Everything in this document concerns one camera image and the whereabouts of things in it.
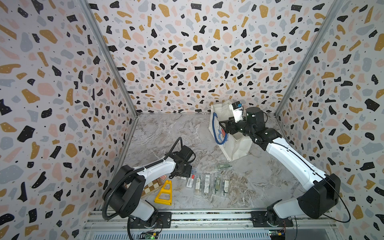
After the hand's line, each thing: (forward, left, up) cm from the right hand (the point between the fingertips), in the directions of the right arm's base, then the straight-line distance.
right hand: (225, 120), depth 77 cm
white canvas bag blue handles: (-1, -2, -18) cm, 19 cm away
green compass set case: (-23, +3, -28) cm, 37 cm away
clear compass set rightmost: (-23, -2, -29) cm, 37 cm away
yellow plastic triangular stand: (-29, +32, -30) cm, 52 cm away
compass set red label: (-18, +17, -29) cm, 38 cm away
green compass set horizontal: (-11, -2, -30) cm, 32 cm away
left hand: (-16, +21, -28) cm, 38 cm away
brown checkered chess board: (-25, +38, -26) cm, 53 cm away
